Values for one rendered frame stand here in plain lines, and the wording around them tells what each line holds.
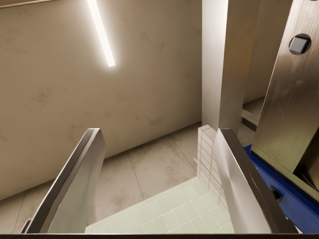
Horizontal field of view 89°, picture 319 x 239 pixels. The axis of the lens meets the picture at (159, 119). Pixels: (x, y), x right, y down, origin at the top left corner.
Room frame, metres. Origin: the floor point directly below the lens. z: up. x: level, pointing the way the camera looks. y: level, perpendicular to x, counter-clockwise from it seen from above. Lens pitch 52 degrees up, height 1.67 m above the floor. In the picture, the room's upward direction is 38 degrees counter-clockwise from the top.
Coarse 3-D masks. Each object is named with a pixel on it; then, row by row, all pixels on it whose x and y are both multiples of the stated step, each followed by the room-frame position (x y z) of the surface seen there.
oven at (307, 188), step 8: (272, 72) 0.50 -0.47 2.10; (256, 152) 0.89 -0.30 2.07; (264, 160) 0.90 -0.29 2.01; (272, 160) 0.87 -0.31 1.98; (272, 168) 0.91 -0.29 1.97; (280, 168) 0.88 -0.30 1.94; (280, 176) 0.92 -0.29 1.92; (288, 176) 0.89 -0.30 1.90; (296, 176) 0.86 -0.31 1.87; (296, 184) 0.90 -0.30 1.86; (304, 184) 0.87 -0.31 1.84; (304, 192) 0.90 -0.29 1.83; (312, 192) 0.87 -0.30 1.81; (312, 200) 0.91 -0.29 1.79
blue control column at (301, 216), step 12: (252, 156) 0.92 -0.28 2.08; (264, 168) 0.91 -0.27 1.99; (264, 180) 0.96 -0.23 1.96; (276, 180) 0.91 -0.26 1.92; (288, 204) 0.98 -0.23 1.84; (300, 204) 0.93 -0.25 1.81; (312, 204) 0.92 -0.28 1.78; (288, 216) 1.04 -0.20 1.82; (300, 216) 0.98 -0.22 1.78; (312, 216) 0.93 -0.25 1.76; (300, 228) 1.04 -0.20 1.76; (312, 228) 0.99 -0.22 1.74
